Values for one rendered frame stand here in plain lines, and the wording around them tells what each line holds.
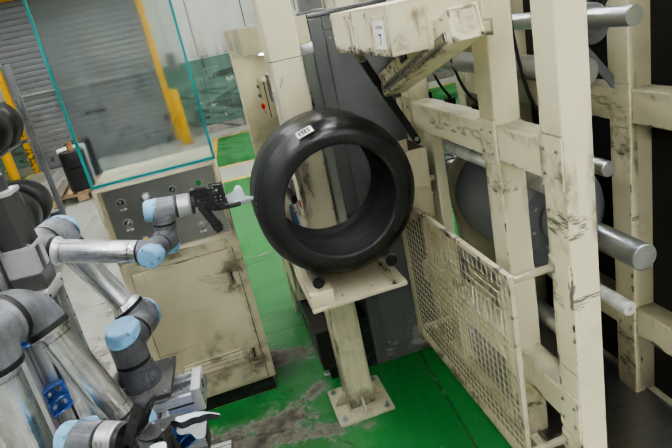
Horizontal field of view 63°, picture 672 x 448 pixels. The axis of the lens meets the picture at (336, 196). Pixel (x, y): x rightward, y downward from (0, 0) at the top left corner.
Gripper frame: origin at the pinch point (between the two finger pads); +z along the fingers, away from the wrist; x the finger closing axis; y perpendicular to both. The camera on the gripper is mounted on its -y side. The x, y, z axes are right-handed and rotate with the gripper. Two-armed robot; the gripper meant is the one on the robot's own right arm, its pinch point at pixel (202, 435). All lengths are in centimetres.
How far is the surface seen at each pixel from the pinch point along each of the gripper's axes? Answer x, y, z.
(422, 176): -141, -21, 29
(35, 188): -338, -13, -378
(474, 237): -185, 21, 44
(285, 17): -117, -90, -10
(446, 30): -73, -73, 50
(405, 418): -135, 89, 7
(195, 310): -131, 31, -87
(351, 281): -108, 11, 1
